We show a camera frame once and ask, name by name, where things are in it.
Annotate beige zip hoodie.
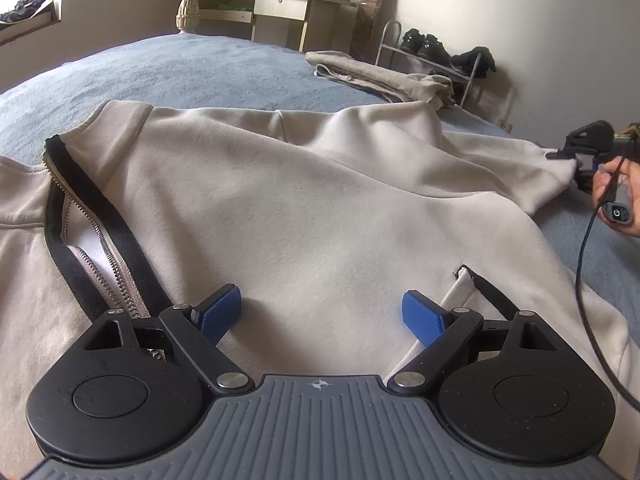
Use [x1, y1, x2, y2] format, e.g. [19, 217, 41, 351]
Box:
[1, 101, 639, 476]

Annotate dark clothes on windowsill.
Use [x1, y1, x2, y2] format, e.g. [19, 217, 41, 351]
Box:
[0, 0, 49, 24]

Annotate person right hand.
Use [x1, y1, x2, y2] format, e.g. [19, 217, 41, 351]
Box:
[591, 156, 640, 237]

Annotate metal storage shelf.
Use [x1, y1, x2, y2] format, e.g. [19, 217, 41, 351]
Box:
[374, 21, 497, 108]

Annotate grey-blue bed blanket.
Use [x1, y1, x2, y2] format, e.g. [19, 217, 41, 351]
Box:
[1, 34, 639, 338]

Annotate folded beige garment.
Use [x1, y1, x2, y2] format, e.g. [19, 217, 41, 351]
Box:
[305, 51, 456, 110]

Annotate long cardboard box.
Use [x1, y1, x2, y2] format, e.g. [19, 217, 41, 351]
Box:
[349, 0, 382, 60]

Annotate cream side desk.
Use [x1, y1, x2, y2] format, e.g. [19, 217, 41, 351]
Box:
[198, 0, 358, 53]

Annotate black cable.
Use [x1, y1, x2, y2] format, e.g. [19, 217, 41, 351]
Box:
[574, 156, 640, 413]

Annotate cream bed post knob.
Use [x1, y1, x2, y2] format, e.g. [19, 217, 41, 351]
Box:
[176, 0, 200, 34]

